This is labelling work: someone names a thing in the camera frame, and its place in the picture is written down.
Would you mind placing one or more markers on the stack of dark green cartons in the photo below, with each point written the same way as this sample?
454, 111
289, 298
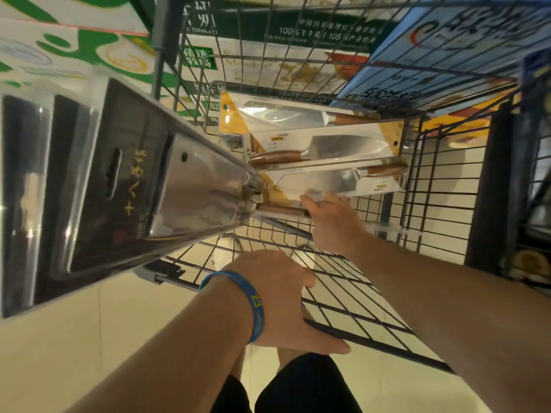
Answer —
301, 30

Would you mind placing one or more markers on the person's left leg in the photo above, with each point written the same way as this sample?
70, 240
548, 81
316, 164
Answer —
238, 363

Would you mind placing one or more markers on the person's right hand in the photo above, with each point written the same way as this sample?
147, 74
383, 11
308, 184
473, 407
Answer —
335, 223

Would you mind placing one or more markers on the stack of yellow cartons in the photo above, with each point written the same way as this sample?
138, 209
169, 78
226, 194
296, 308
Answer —
456, 124

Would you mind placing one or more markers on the dark cart seat panel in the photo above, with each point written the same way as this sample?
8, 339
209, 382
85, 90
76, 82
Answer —
490, 189

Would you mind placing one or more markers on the blue wristband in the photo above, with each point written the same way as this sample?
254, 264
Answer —
254, 303

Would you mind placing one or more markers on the person's leg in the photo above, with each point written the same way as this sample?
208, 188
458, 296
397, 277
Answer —
292, 356
238, 363

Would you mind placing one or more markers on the black shorts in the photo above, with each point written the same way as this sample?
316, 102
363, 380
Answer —
301, 387

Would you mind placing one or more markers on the person's right forearm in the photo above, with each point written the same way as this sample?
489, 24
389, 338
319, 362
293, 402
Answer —
465, 305

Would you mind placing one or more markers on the stack of light blue cartons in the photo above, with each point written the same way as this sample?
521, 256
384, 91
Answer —
430, 30

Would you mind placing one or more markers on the person's left forearm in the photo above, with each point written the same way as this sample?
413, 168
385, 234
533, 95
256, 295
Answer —
172, 361

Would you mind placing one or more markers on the person's right leg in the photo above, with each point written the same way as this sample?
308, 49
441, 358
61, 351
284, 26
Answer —
292, 356

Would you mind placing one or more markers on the black cleaver packets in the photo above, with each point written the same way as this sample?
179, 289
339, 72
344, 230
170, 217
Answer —
529, 262
129, 189

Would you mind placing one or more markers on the person's left hand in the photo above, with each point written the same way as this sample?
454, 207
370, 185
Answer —
280, 296

